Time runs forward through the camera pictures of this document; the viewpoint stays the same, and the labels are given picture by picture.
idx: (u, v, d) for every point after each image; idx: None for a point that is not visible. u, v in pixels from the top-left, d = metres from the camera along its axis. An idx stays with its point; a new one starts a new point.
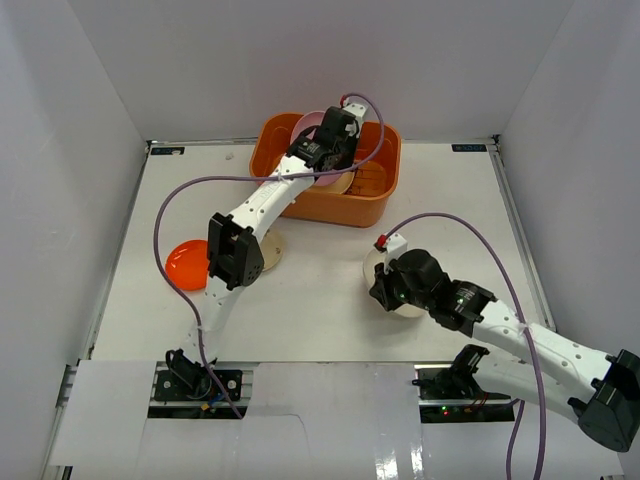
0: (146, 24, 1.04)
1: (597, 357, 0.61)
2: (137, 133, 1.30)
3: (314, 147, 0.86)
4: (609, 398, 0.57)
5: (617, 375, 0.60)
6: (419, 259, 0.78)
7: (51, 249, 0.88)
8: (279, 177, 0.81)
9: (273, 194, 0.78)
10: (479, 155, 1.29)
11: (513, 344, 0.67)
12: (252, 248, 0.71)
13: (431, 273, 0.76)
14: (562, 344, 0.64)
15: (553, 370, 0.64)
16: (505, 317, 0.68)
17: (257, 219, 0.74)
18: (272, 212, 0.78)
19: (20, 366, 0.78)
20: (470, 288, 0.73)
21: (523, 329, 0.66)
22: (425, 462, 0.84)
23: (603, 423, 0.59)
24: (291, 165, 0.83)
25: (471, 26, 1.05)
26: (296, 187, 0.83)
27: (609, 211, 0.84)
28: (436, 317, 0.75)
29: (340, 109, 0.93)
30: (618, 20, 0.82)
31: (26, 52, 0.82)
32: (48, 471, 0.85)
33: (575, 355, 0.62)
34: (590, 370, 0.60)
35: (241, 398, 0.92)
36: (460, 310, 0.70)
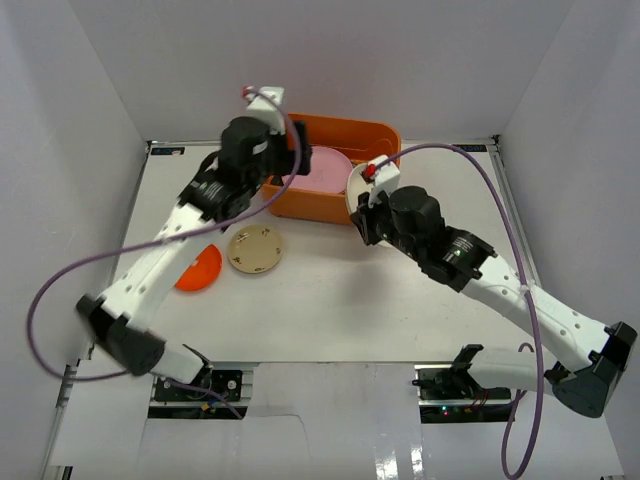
0: (146, 24, 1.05)
1: (595, 329, 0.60)
2: (137, 133, 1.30)
3: (215, 189, 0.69)
4: (603, 371, 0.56)
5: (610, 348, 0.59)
6: (417, 199, 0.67)
7: (52, 249, 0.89)
8: (163, 239, 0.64)
9: (157, 263, 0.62)
10: (479, 154, 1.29)
11: (510, 306, 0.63)
12: (132, 341, 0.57)
13: (430, 219, 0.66)
14: (563, 311, 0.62)
15: (547, 336, 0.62)
16: (506, 277, 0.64)
17: (136, 302, 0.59)
18: (165, 281, 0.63)
19: (21, 366, 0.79)
20: (465, 238, 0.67)
21: (525, 292, 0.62)
22: (425, 462, 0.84)
23: (584, 392, 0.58)
24: (182, 219, 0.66)
25: (471, 26, 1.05)
26: (193, 245, 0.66)
27: (610, 211, 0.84)
28: (424, 268, 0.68)
29: (239, 127, 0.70)
30: (618, 20, 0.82)
31: (26, 52, 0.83)
32: (48, 471, 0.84)
33: (575, 324, 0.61)
34: (587, 341, 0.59)
35: (241, 398, 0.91)
36: (455, 264, 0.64)
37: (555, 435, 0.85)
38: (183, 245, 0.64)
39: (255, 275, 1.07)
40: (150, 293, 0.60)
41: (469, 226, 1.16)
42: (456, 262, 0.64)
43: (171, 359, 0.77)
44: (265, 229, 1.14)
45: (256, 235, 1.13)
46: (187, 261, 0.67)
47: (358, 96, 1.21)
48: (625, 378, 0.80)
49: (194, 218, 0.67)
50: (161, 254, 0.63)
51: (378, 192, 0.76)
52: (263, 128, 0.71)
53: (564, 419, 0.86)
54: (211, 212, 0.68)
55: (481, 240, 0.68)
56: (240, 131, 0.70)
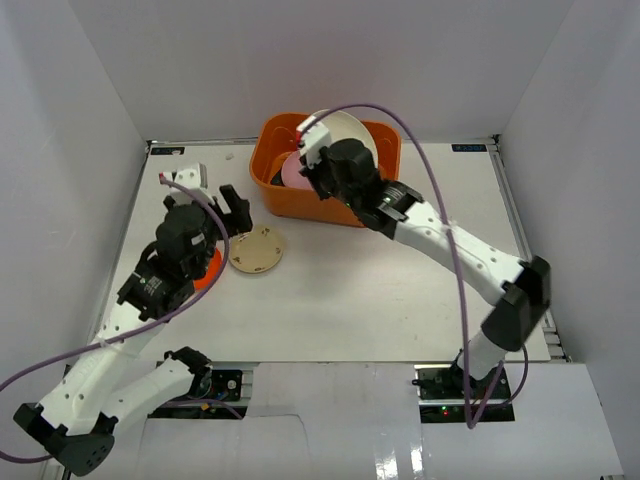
0: (145, 24, 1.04)
1: (511, 263, 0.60)
2: (137, 133, 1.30)
3: (154, 284, 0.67)
4: (513, 298, 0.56)
5: (524, 280, 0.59)
6: (352, 149, 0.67)
7: (52, 249, 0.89)
8: (101, 342, 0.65)
9: (95, 370, 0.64)
10: (479, 154, 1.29)
11: (434, 246, 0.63)
12: (71, 451, 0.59)
13: (363, 167, 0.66)
14: (480, 247, 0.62)
15: (467, 272, 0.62)
16: (429, 219, 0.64)
17: (72, 413, 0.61)
18: (105, 384, 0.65)
19: (21, 365, 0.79)
20: (398, 188, 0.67)
21: (446, 231, 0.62)
22: (425, 462, 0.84)
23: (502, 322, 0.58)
24: (121, 318, 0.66)
25: (471, 26, 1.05)
26: (134, 343, 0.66)
27: (609, 211, 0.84)
28: (359, 217, 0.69)
29: (177, 219, 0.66)
30: (619, 19, 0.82)
31: (26, 52, 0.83)
32: (48, 471, 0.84)
33: (491, 258, 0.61)
34: (502, 273, 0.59)
35: (241, 398, 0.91)
36: (385, 211, 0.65)
37: (555, 435, 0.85)
38: (122, 346, 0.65)
39: (255, 274, 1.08)
40: (88, 401, 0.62)
41: (469, 225, 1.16)
42: (387, 210, 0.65)
43: (148, 403, 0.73)
44: (265, 229, 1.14)
45: (256, 235, 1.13)
46: (132, 358, 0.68)
47: (358, 95, 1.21)
48: (625, 378, 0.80)
49: (134, 319, 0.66)
50: (98, 360, 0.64)
51: (312, 150, 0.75)
52: (199, 221, 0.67)
53: (564, 419, 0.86)
54: (149, 309, 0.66)
55: (414, 190, 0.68)
56: (177, 224, 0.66)
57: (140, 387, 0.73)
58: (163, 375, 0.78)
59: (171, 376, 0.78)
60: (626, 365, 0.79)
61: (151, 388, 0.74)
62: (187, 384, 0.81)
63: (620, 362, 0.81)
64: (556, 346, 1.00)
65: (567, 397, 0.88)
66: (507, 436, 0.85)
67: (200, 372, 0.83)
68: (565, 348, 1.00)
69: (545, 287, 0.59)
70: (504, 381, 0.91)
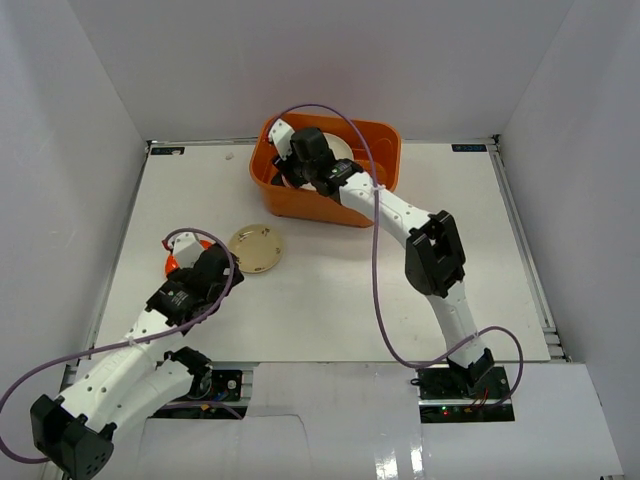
0: (145, 24, 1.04)
1: (420, 215, 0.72)
2: (137, 133, 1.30)
3: (182, 296, 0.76)
4: (415, 238, 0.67)
5: (433, 230, 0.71)
6: (308, 132, 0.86)
7: (51, 249, 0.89)
8: (130, 341, 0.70)
9: (119, 367, 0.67)
10: (479, 154, 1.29)
11: (365, 205, 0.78)
12: (86, 442, 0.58)
13: (316, 145, 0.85)
14: (399, 204, 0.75)
15: (391, 225, 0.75)
16: (364, 184, 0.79)
17: (93, 405, 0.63)
18: (125, 384, 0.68)
19: (21, 365, 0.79)
20: (346, 164, 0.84)
21: (374, 193, 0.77)
22: (425, 462, 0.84)
23: (412, 262, 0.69)
24: (149, 323, 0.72)
25: (471, 26, 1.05)
26: (156, 346, 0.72)
27: (609, 211, 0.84)
28: (316, 185, 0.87)
29: (216, 250, 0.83)
30: (618, 20, 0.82)
31: (26, 53, 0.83)
32: (48, 472, 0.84)
33: (406, 212, 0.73)
34: (412, 222, 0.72)
35: (241, 398, 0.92)
36: (332, 180, 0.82)
37: (555, 435, 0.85)
38: (148, 346, 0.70)
39: (255, 274, 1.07)
40: (109, 395, 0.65)
41: (470, 225, 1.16)
42: (335, 178, 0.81)
43: (147, 406, 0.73)
44: (265, 229, 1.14)
45: (256, 234, 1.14)
46: (150, 365, 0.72)
47: (358, 95, 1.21)
48: (625, 378, 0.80)
49: (160, 324, 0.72)
50: (122, 359, 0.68)
51: (282, 143, 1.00)
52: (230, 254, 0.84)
53: (564, 419, 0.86)
54: (176, 316, 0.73)
55: (359, 166, 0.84)
56: (217, 253, 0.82)
57: (141, 389, 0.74)
58: (163, 377, 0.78)
59: (171, 377, 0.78)
60: (626, 365, 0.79)
61: (150, 389, 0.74)
62: (187, 385, 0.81)
63: (620, 362, 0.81)
64: (556, 346, 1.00)
65: (567, 397, 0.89)
66: (507, 436, 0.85)
67: (201, 372, 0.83)
68: (565, 348, 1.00)
69: (453, 238, 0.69)
70: (504, 381, 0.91)
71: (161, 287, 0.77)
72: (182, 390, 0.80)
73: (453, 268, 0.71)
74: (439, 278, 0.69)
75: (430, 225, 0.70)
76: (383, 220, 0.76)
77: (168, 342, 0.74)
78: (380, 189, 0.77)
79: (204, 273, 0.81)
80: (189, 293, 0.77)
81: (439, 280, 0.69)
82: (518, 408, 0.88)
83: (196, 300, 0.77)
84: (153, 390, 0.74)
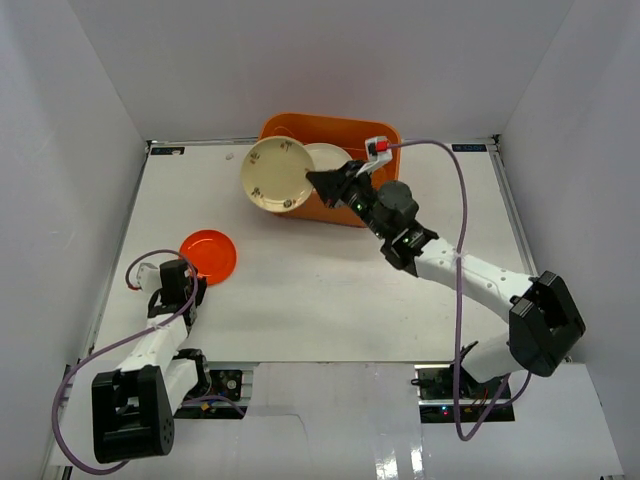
0: (146, 24, 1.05)
1: (520, 279, 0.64)
2: (137, 133, 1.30)
3: (172, 305, 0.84)
4: (519, 305, 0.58)
5: (539, 295, 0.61)
6: (400, 194, 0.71)
7: (52, 250, 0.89)
8: (155, 325, 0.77)
9: (156, 338, 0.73)
10: (479, 154, 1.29)
11: (442, 271, 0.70)
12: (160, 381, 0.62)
13: (408, 215, 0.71)
14: (490, 269, 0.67)
15: (481, 294, 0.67)
16: (443, 251, 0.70)
17: (151, 358, 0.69)
18: (163, 356, 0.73)
19: (21, 364, 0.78)
20: (418, 230, 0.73)
21: (456, 258, 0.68)
22: (425, 462, 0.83)
23: (516, 334, 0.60)
24: (158, 316, 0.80)
25: (471, 26, 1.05)
26: (177, 327, 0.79)
27: (609, 211, 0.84)
28: (385, 253, 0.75)
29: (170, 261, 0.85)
30: (618, 21, 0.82)
31: (26, 53, 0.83)
32: (48, 471, 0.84)
33: (501, 277, 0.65)
34: (511, 289, 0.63)
35: (241, 398, 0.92)
36: (407, 253, 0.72)
37: (555, 435, 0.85)
38: (172, 326, 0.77)
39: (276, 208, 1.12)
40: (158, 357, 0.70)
41: (470, 225, 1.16)
42: (406, 249, 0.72)
43: (175, 391, 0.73)
44: (284, 144, 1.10)
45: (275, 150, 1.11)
46: (173, 350, 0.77)
47: (359, 95, 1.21)
48: (625, 377, 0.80)
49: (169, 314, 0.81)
50: (154, 334, 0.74)
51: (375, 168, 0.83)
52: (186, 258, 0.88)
53: (563, 419, 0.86)
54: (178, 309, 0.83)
55: (432, 233, 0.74)
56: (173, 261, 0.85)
57: (165, 375, 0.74)
58: (173, 366, 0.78)
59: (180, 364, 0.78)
60: (626, 364, 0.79)
61: (171, 375, 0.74)
62: (195, 376, 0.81)
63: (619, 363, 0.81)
64: None
65: (567, 397, 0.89)
66: (508, 436, 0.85)
67: (199, 363, 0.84)
68: None
69: (566, 303, 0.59)
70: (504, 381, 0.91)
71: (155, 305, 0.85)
72: (190, 386, 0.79)
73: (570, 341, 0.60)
74: (558, 356, 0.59)
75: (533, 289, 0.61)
76: (466, 286, 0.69)
77: (182, 332, 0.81)
78: (463, 254, 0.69)
79: (173, 283, 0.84)
80: (176, 301, 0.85)
81: (558, 357, 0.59)
82: (519, 408, 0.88)
83: (184, 299, 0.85)
84: (174, 374, 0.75)
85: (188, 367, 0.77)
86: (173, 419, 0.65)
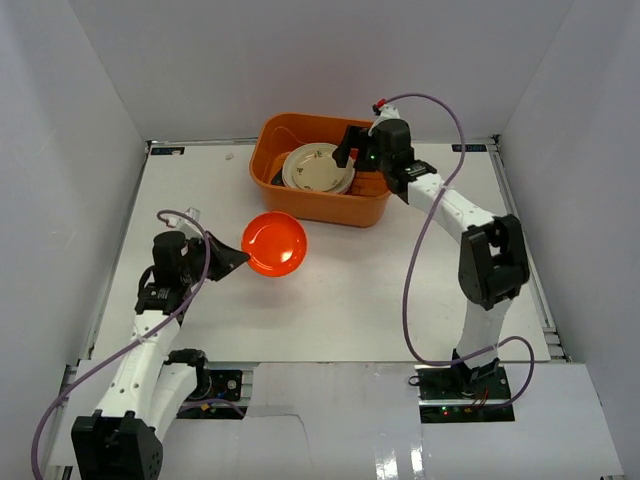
0: (146, 24, 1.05)
1: (484, 215, 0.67)
2: (138, 133, 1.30)
3: (165, 293, 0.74)
4: (472, 233, 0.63)
5: (497, 234, 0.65)
6: (394, 125, 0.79)
7: (52, 250, 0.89)
8: (139, 339, 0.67)
9: (140, 363, 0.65)
10: (479, 154, 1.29)
11: (423, 196, 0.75)
12: (143, 431, 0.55)
13: (399, 139, 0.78)
14: (464, 203, 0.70)
15: (450, 223, 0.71)
16: (433, 181, 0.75)
17: (134, 400, 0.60)
18: (149, 379, 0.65)
19: (20, 365, 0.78)
20: (419, 164, 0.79)
21: (440, 190, 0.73)
22: (425, 462, 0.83)
23: (464, 256, 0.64)
24: (148, 319, 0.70)
25: (471, 26, 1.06)
26: (164, 337, 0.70)
27: (610, 211, 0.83)
28: (387, 182, 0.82)
29: (164, 238, 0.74)
30: (618, 21, 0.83)
31: (26, 54, 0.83)
32: (48, 471, 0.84)
33: (469, 211, 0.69)
34: (474, 220, 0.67)
35: (241, 398, 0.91)
36: (403, 179, 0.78)
37: (555, 435, 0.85)
38: (157, 338, 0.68)
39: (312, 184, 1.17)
40: (143, 390, 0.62)
41: None
42: (404, 177, 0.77)
43: (170, 406, 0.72)
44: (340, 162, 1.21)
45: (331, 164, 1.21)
46: (160, 360, 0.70)
47: (359, 95, 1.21)
48: (625, 377, 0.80)
49: (157, 316, 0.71)
50: (138, 355, 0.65)
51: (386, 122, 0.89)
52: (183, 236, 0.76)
53: (564, 420, 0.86)
54: (169, 305, 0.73)
55: (433, 169, 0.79)
56: (168, 240, 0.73)
57: (161, 388, 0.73)
58: (167, 376, 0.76)
59: (175, 374, 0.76)
60: (626, 364, 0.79)
61: (167, 389, 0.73)
62: (194, 379, 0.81)
63: (619, 363, 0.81)
64: (556, 346, 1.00)
65: (567, 397, 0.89)
66: (508, 437, 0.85)
67: (199, 365, 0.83)
68: (565, 348, 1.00)
69: (516, 244, 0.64)
70: (504, 381, 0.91)
71: (146, 289, 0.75)
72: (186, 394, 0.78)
73: (515, 284, 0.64)
74: (494, 289, 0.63)
75: (493, 228, 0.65)
76: (440, 214, 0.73)
77: (168, 337, 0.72)
78: (447, 188, 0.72)
79: (168, 268, 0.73)
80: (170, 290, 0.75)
81: (493, 291, 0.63)
82: (519, 409, 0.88)
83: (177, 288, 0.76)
84: (172, 386, 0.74)
85: (185, 377, 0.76)
86: (161, 446, 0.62)
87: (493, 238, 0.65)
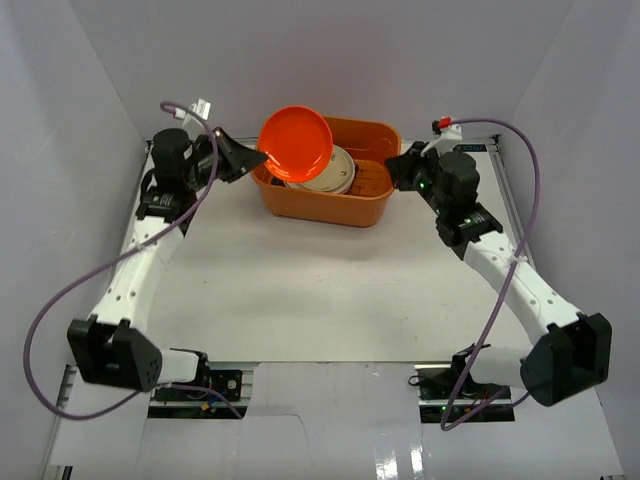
0: (145, 24, 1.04)
1: (567, 308, 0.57)
2: (137, 133, 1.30)
3: (168, 200, 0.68)
4: (554, 337, 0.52)
5: (576, 331, 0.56)
6: (464, 165, 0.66)
7: (52, 250, 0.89)
8: (138, 246, 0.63)
9: (138, 270, 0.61)
10: (479, 155, 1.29)
11: (493, 271, 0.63)
12: (138, 340, 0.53)
13: (466, 187, 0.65)
14: (541, 285, 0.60)
15: (522, 307, 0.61)
16: (500, 247, 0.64)
17: (131, 307, 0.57)
18: (148, 286, 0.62)
19: (20, 365, 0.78)
20: (482, 214, 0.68)
21: (511, 262, 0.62)
22: (425, 462, 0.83)
23: (537, 354, 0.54)
24: (148, 226, 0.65)
25: (471, 26, 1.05)
26: (164, 246, 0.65)
27: (610, 211, 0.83)
28: (437, 225, 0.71)
29: (164, 140, 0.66)
30: (618, 21, 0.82)
31: (26, 54, 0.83)
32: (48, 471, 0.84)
33: (547, 299, 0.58)
34: (554, 315, 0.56)
35: (241, 398, 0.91)
36: (460, 229, 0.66)
37: (554, 435, 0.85)
38: (157, 246, 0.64)
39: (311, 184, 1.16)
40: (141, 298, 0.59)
41: None
42: (463, 228, 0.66)
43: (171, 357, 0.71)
44: (343, 172, 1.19)
45: (334, 173, 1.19)
46: (161, 269, 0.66)
47: (359, 94, 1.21)
48: (625, 377, 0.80)
49: (159, 224, 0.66)
50: (137, 262, 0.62)
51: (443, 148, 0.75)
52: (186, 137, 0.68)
53: (563, 420, 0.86)
54: (172, 213, 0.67)
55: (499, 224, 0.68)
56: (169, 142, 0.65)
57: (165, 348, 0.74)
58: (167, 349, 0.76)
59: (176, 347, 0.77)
60: (626, 364, 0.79)
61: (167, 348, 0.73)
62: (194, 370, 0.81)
63: (618, 363, 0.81)
64: None
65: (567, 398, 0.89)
66: (508, 437, 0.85)
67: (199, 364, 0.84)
68: None
69: (601, 350, 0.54)
70: None
71: (148, 194, 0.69)
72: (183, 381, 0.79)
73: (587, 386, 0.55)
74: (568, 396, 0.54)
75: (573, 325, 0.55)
76: (509, 294, 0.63)
77: (171, 242, 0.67)
78: (520, 261, 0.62)
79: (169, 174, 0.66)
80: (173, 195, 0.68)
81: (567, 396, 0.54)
82: (519, 409, 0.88)
83: (182, 194, 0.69)
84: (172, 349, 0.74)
85: (187, 358, 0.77)
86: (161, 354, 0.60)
87: (572, 335, 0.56)
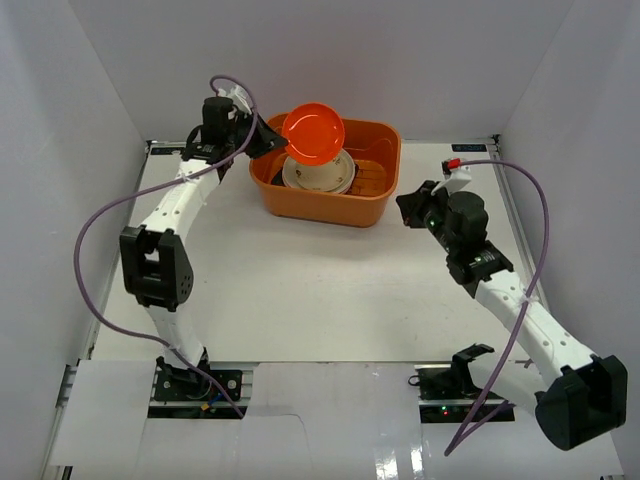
0: (146, 24, 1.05)
1: (581, 349, 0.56)
2: (137, 133, 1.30)
3: (209, 147, 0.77)
4: (569, 380, 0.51)
5: (592, 375, 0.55)
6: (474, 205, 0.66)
7: (52, 250, 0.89)
8: (183, 178, 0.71)
9: (182, 195, 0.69)
10: (480, 154, 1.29)
11: (506, 312, 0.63)
12: (179, 249, 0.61)
13: (474, 226, 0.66)
14: (553, 327, 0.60)
15: (534, 349, 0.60)
16: (511, 286, 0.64)
17: (175, 221, 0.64)
18: (189, 212, 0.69)
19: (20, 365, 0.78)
20: (493, 252, 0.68)
21: (522, 302, 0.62)
22: (425, 462, 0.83)
23: (551, 391, 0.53)
24: (192, 165, 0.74)
25: (471, 26, 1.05)
26: (205, 184, 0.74)
27: (610, 210, 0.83)
28: (449, 263, 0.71)
29: (215, 99, 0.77)
30: (618, 21, 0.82)
31: (26, 55, 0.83)
32: (48, 471, 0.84)
33: (560, 340, 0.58)
34: (568, 358, 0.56)
35: (241, 398, 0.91)
36: (471, 267, 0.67)
37: None
38: (199, 182, 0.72)
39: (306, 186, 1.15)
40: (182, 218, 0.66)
41: None
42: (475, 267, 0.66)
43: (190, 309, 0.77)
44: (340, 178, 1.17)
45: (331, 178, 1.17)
46: (199, 205, 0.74)
47: (359, 94, 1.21)
48: None
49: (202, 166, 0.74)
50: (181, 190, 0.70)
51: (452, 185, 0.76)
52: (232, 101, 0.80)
53: None
54: (213, 158, 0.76)
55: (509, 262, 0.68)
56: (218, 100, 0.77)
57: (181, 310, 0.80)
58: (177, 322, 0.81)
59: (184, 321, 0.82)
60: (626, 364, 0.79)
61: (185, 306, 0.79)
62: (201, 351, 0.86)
63: None
64: None
65: None
66: (508, 436, 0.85)
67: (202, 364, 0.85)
68: None
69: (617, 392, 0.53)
70: None
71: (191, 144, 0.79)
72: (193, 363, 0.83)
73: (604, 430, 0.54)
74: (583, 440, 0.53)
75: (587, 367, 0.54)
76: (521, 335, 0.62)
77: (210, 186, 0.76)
78: (531, 301, 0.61)
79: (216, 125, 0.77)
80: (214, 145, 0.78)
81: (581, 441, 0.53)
82: (518, 408, 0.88)
83: (221, 146, 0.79)
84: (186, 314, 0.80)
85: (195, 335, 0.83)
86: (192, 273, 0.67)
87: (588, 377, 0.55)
